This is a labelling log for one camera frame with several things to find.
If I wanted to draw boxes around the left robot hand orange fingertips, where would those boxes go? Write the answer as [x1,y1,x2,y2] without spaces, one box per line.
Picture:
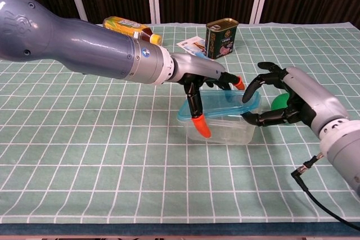
[168,53,246,139]

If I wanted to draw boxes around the green checkered tablecloth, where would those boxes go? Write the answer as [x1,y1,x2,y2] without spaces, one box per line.
[0,22,360,225]

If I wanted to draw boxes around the green ball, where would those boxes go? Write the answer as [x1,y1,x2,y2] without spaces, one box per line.
[271,93,294,126]

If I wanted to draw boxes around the yellow label tea bottle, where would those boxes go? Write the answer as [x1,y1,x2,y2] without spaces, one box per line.
[102,16,163,46]

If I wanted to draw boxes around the green luncheon meat can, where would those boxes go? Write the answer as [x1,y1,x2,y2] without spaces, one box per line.
[205,17,240,60]

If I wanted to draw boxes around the printed paper card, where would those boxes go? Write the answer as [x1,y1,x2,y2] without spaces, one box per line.
[176,35,212,60]

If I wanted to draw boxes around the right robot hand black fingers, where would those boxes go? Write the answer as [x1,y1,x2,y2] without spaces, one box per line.
[241,61,351,137]

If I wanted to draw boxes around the clear plastic container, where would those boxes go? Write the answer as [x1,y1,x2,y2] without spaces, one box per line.
[177,90,262,146]

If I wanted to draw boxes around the black cable with plug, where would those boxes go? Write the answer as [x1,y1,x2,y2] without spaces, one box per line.
[290,152,360,229]

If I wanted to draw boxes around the translucent blue container lid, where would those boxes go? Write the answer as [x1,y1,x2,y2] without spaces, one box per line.
[177,89,262,120]

